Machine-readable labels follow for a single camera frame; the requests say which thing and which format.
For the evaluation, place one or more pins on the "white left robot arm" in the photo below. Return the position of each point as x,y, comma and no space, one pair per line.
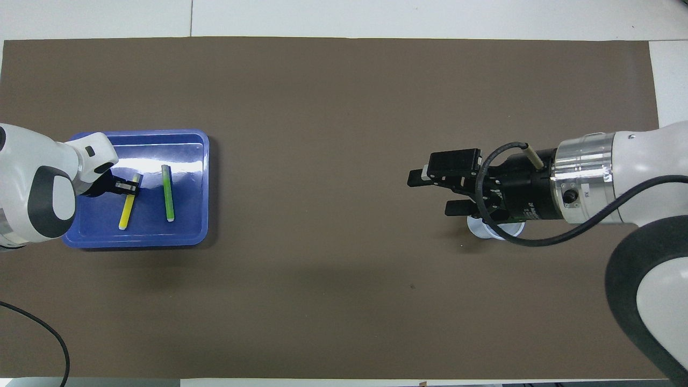
27,183

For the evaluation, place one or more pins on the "brown table mat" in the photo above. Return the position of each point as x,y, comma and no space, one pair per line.
333,269

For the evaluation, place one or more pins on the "translucent plastic cup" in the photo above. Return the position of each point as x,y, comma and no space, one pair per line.
508,230

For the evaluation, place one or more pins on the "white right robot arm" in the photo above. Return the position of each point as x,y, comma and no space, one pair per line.
645,161

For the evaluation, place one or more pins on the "yellow pen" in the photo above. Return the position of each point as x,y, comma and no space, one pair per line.
126,212

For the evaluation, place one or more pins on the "green pen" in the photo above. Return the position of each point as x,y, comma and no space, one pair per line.
168,193

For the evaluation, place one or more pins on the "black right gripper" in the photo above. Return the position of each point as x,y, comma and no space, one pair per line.
524,188

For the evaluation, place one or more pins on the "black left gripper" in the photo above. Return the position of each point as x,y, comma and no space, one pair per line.
99,187

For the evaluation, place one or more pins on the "blue plastic tray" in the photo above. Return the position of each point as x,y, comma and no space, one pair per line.
188,231

